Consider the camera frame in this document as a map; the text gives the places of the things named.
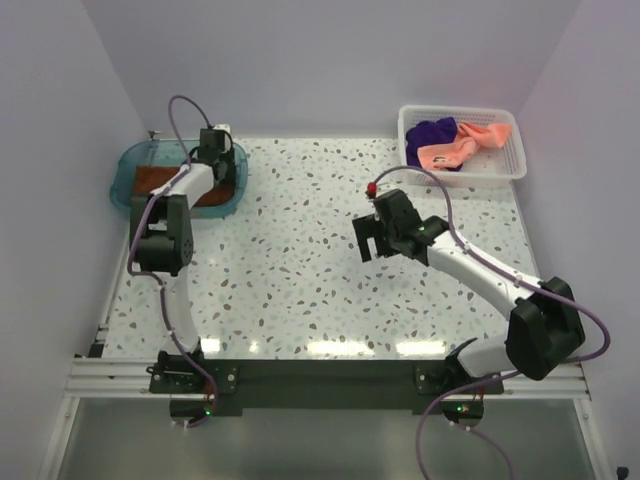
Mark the pink towel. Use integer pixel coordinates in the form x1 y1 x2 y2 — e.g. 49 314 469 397
449 122 512 166

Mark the aluminium frame rail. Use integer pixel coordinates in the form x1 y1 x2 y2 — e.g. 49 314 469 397
63 358 590 400

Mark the purple cable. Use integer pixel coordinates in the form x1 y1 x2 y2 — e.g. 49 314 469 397
125 95 221 429
367 167 611 480

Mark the brown towel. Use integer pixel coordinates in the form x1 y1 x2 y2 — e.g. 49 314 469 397
132 166 235 207

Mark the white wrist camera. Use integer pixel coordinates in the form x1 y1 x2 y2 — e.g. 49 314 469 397
365 182 381 204
214 124 231 134

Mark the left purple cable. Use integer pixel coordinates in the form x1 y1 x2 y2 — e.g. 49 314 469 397
125 95 221 429

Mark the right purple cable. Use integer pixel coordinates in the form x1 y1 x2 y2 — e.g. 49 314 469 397
367 167 611 480

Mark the white plastic basket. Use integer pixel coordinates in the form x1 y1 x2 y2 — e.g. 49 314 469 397
397 105 527 188

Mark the purple towel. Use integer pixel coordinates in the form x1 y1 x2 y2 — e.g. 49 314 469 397
405 117 461 171

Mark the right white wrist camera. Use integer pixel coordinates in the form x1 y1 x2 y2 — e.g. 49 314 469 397
365 182 381 204

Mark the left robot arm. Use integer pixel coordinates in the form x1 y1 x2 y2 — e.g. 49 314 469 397
127 124 235 401

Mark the blue transparent plastic tray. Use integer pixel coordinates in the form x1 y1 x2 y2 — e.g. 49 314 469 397
109 140 249 219

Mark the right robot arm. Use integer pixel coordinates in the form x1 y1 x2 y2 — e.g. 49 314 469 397
352 189 585 393

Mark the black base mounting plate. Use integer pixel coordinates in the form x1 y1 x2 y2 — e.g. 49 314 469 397
146 354 475 419

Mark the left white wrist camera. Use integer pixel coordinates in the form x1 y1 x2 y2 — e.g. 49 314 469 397
214 124 231 134

